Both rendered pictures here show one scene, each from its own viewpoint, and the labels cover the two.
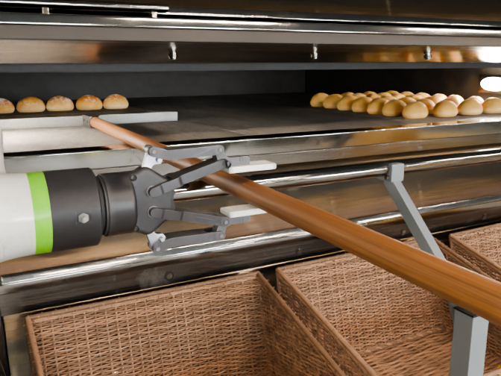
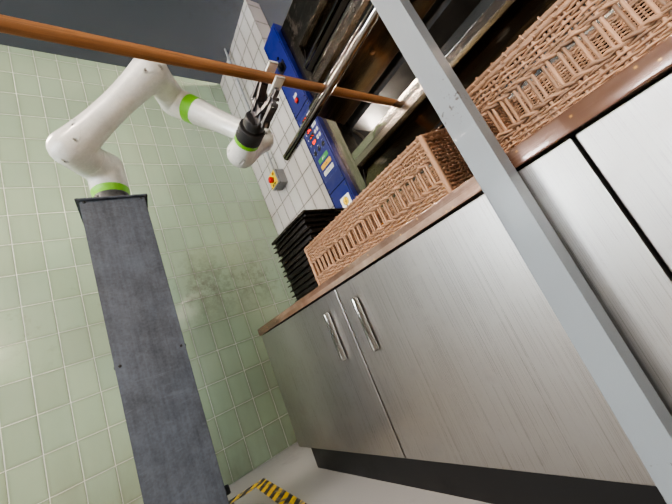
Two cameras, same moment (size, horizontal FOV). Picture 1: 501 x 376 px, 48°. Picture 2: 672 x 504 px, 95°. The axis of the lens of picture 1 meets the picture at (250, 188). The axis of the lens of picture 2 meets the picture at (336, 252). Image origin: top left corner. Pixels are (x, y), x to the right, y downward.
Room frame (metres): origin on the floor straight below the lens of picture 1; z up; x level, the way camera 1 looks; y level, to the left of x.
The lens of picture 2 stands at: (0.54, -0.75, 0.43)
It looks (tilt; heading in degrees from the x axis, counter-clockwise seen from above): 14 degrees up; 78
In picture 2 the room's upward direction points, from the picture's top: 23 degrees counter-clockwise
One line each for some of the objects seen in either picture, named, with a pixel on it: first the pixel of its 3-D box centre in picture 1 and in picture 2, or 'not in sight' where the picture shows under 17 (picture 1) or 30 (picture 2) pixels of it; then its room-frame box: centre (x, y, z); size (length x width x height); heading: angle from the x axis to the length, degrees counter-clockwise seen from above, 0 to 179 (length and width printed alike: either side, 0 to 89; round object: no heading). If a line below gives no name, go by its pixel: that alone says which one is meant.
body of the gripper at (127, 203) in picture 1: (136, 201); (257, 116); (0.66, 0.14, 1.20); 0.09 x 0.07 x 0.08; 117
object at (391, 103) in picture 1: (402, 102); not in sight; (2.16, -0.58, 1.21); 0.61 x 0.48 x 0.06; 28
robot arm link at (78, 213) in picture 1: (72, 207); (251, 132); (0.63, 0.21, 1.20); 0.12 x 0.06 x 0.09; 27
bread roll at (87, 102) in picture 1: (89, 102); not in sight; (2.16, 0.62, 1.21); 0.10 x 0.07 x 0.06; 114
